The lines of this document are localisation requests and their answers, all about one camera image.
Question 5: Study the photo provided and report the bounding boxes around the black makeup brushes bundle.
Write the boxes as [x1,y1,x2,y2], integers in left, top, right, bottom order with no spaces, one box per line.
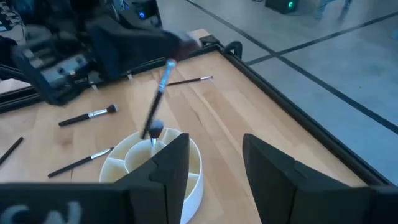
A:
[148,119,165,156]

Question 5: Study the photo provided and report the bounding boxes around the thin brown-handled makeup brush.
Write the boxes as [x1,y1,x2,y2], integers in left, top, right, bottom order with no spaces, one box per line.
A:
[166,75,214,86]

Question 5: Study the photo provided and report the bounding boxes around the black table clamp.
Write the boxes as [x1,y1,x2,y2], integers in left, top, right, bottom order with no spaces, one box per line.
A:
[224,40,243,60]

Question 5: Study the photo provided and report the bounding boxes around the black makeup brush silver ferrule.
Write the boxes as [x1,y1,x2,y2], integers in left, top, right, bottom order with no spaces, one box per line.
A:
[140,58,177,140]

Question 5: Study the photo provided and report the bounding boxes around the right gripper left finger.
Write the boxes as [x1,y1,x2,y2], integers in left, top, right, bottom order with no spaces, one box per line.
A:
[115,133,190,224]

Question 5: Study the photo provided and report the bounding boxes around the thick black makeup brush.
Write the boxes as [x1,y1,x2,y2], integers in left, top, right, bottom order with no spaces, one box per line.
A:
[58,103,119,128]

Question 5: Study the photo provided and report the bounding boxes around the black device blue light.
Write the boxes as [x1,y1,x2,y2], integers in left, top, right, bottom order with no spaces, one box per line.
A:
[118,0,162,29]

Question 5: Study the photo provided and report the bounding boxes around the thin black makeup brush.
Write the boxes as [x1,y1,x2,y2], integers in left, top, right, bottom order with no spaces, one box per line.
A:
[47,146,115,179]
[0,136,24,166]

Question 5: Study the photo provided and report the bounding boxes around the black aluminium table frame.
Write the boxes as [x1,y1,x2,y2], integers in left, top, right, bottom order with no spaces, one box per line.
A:
[0,34,392,187]

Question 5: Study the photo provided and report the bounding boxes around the black device green light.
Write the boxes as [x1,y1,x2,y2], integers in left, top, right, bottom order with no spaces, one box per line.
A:
[264,0,301,15]

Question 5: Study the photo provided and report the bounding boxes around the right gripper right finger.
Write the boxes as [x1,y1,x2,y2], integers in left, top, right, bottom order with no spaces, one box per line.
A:
[242,133,374,224]

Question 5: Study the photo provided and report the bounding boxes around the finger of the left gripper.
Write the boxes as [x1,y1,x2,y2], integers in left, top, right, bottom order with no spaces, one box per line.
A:
[172,30,203,62]

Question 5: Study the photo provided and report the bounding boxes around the chair legs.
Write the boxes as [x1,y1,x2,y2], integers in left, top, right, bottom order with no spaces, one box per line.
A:
[313,0,354,21]

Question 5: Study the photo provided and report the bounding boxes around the white round compartment organizer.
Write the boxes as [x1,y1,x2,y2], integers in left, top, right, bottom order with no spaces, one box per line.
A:
[99,126,205,224]

